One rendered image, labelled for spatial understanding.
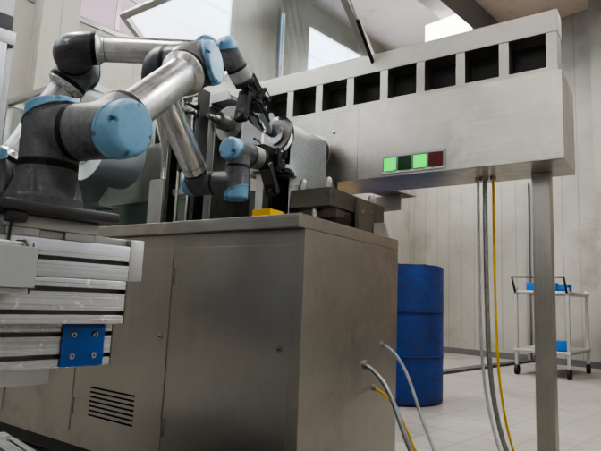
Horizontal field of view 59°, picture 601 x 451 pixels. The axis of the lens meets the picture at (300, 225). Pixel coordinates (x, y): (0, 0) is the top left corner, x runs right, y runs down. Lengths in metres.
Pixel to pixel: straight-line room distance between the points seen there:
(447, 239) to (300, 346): 6.85
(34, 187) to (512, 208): 7.15
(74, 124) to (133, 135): 0.11
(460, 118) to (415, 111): 0.18
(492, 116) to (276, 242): 0.89
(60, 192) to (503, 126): 1.42
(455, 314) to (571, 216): 2.07
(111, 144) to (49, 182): 0.15
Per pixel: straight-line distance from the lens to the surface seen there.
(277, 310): 1.53
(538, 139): 1.93
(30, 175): 1.17
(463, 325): 8.06
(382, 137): 2.12
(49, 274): 1.14
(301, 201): 1.79
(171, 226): 1.82
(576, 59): 8.14
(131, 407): 1.98
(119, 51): 1.71
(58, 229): 1.15
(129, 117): 1.11
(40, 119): 1.19
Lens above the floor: 0.66
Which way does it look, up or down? 8 degrees up
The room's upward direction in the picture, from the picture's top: 2 degrees clockwise
